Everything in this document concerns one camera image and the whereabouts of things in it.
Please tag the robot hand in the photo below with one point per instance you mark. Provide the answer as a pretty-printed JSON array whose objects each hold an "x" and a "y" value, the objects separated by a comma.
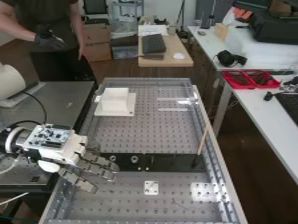
[{"x": 61, "y": 150}]

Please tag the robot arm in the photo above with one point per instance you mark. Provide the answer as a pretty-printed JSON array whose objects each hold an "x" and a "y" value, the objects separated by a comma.
[{"x": 8, "y": 80}]

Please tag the large silver nut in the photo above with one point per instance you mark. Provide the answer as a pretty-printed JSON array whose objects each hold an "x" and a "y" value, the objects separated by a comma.
[{"x": 133, "y": 160}]

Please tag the silver bolt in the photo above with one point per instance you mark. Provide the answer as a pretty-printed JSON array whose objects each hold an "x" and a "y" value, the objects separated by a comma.
[{"x": 112, "y": 158}]

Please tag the clear box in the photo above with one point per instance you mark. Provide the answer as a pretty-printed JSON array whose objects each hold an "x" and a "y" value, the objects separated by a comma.
[{"x": 146, "y": 140}]

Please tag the small white box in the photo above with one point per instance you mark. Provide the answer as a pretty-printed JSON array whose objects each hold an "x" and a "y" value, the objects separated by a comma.
[{"x": 116, "y": 100}]

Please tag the small square metal plate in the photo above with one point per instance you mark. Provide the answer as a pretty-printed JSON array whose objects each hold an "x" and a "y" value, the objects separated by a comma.
[{"x": 150, "y": 187}]

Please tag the black plate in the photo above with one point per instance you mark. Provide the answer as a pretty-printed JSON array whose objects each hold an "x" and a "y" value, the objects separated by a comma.
[{"x": 173, "y": 162}]

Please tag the cardboard box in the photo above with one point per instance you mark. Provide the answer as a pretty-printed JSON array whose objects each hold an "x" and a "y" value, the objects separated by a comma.
[
  {"x": 98, "y": 52},
  {"x": 97, "y": 33}
]

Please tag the thin stick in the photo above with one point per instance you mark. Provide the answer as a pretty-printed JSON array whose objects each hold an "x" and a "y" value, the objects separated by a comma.
[{"x": 204, "y": 140}]

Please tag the dark grey keyboard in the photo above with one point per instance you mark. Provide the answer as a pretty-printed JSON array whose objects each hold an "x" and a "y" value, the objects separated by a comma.
[{"x": 153, "y": 43}]

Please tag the white mouse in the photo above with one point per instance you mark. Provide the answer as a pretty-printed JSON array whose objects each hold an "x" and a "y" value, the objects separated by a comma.
[{"x": 178, "y": 56}]

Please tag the person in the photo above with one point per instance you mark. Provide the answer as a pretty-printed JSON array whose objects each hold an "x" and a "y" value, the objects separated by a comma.
[{"x": 48, "y": 20}]

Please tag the wooden desk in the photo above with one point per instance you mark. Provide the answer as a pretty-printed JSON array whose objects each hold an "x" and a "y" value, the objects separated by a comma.
[{"x": 177, "y": 43}]

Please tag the red tray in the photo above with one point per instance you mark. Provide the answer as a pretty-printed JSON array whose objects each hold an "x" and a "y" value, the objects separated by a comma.
[
  {"x": 265, "y": 78},
  {"x": 238, "y": 80}
]

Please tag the black headphones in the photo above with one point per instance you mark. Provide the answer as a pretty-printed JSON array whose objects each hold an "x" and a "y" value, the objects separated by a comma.
[{"x": 227, "y": 57}]

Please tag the white desk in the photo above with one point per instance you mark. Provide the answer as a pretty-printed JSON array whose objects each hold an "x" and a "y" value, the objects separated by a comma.
[
  {"x": 261, "y": 50},
  {"x": 270, "y": 116}
]

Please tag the black keyboard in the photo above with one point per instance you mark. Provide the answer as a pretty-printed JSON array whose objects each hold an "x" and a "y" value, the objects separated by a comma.
[{"x": 290, "y": 106}]

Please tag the black case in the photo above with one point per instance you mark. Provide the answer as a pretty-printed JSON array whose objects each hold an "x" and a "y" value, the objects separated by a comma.
[{"x": 274, "y": 28}]

